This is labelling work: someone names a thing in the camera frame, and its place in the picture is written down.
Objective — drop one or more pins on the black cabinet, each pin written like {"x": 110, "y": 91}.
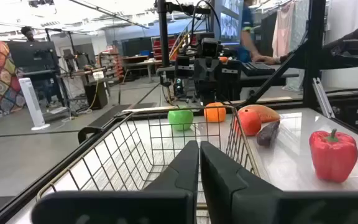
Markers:
{"x": 96, "y": 95}

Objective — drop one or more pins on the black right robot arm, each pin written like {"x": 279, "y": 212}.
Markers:
{"x": 230, "y": 90}

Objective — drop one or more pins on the person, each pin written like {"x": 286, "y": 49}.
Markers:
{"x": 246, "y": 34}
{"x": 28, "y": 32}
{"x": 353, "y": 46}

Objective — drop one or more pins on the green apple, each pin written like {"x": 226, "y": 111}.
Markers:
{"x": 180, "y": 118}

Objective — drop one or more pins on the red bell pepper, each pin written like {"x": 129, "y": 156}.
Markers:
{"x": 332, "y": 157}

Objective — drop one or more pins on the dark desk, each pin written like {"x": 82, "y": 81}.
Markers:
{"x": 286, "y": 76}

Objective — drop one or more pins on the red tomato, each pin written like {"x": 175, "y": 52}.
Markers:
{"x": 250, "y": 122}

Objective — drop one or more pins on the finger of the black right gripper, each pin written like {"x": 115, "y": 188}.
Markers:
{"x": 213, "y": 77}
{"x": 201, "y": 77}

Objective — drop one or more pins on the dark purple eggplant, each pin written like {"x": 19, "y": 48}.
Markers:
{"x": 267, "y": 134}

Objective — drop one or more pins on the silver metal bar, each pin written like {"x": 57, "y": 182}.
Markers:
{"x": 322, "y": 96}

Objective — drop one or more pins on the colourful patchwork quilt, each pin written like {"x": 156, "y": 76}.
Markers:
{"x": 2, "y": 77}

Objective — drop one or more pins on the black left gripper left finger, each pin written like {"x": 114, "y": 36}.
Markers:
{"x": 166, "y": 205}

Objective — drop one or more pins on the pink hanging garment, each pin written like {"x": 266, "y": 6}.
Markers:
{"x": 283, "y": 29}

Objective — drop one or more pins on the white tower fan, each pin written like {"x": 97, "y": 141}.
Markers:
{"x": 33, "y": 102}

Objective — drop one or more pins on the red shelf unit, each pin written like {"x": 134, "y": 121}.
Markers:
{"x": 166, "y": 46}

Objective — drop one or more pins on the black vertical pole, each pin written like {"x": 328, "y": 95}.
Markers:
{"x": 163, "y": 37}

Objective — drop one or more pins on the black keyboard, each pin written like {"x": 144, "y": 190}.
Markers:
{"x": 256, "y": 69}

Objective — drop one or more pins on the orange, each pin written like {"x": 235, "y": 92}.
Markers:
{"x": 215, "y": 112}

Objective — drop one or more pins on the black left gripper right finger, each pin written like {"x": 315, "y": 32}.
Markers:
{"x": 228, "y": 199}

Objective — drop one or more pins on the watermelon slice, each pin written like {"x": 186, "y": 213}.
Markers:
{"x": 267, "y": 112}

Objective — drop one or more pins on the wall display screen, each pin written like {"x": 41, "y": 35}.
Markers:
{"x": 230, "y": 23}

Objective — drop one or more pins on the black monitor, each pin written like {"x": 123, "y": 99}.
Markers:
{"x": 31, "y": 56}

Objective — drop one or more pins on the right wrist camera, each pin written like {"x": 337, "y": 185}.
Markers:
{"x": 210, "y": 46}

